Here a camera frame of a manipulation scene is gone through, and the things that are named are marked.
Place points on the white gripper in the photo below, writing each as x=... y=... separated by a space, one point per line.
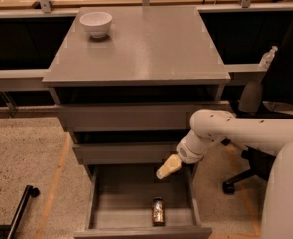
x=187 y=151

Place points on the orange soda can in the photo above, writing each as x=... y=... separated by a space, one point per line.
x=158 y=212

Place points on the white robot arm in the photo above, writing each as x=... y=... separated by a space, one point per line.
x=271 y=136

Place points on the grey open bottom drawer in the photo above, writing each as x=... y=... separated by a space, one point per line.
x=121 y=201

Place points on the grey drawer cabinet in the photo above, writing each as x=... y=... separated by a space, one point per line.
x=151 y=55

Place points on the grey top drawer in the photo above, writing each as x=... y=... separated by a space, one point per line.
x=138 y=117

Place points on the grey middle drawer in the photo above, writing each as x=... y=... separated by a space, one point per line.
x=124 y=153

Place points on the black office chair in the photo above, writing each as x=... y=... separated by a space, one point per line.
x=277 y=85

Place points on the clear plastic bottle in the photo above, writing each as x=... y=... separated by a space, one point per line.
x=267 y=58

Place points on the white ceramic bowl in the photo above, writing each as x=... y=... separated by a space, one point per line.
x=97 y=24

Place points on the black metal leg with wheel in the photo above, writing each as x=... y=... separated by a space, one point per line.
x=8 y=231

